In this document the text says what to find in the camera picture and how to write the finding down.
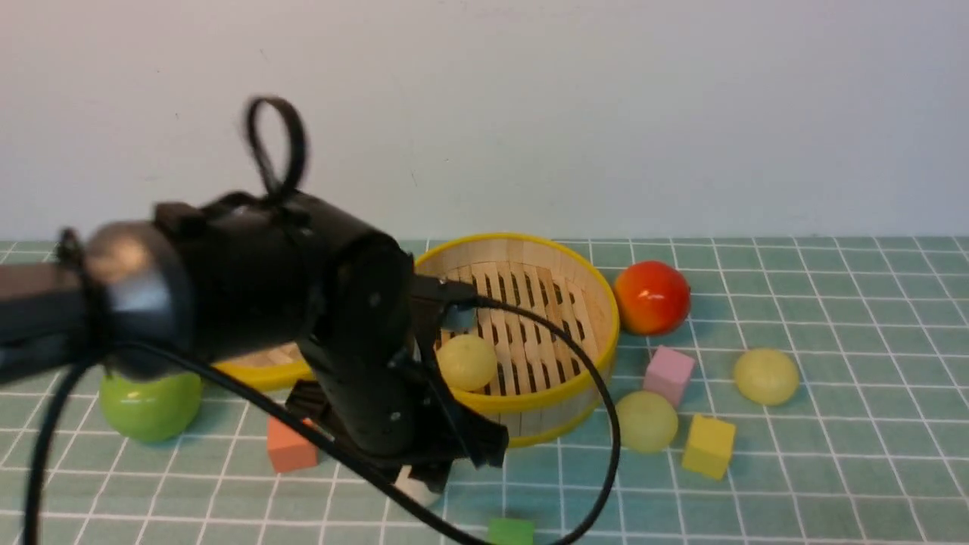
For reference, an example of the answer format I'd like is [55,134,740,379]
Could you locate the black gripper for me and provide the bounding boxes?
[298,245,509,492]

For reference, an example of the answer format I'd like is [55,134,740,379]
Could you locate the yellow-green bun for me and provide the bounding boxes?
[615,390,679,454]
[435,334,499,392]
[733,348,800,406]

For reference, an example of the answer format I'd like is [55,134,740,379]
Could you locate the white bun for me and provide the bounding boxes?
[394,466,441,508]

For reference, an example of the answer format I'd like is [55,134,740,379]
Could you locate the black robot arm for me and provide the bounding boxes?
[2,193,509,478]

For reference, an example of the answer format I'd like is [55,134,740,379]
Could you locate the bamboo steamer lid yellow rim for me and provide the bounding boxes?
[215,344,313,392]

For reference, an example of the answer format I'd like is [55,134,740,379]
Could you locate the bamboo steamer basket yellow rim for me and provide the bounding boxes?
[416,232,621,448]

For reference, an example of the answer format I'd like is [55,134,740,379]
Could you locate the orange cube block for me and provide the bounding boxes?
[266,417,319,474]

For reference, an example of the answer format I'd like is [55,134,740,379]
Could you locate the green cube block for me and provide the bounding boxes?
[487,518,535,545]

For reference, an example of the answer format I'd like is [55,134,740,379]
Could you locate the green apple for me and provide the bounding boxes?
[99,372,203,443]

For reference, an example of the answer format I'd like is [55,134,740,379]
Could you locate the red tomato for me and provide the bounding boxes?
[613,261,691,337]

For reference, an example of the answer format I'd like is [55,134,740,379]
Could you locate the pink cube block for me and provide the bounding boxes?
[643,346,696,410]

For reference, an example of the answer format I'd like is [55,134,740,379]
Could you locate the yellow cube block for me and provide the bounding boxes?
[681,414,737,481]

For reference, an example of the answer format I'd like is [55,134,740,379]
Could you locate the black cable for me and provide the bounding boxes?
[23,97,623,545]

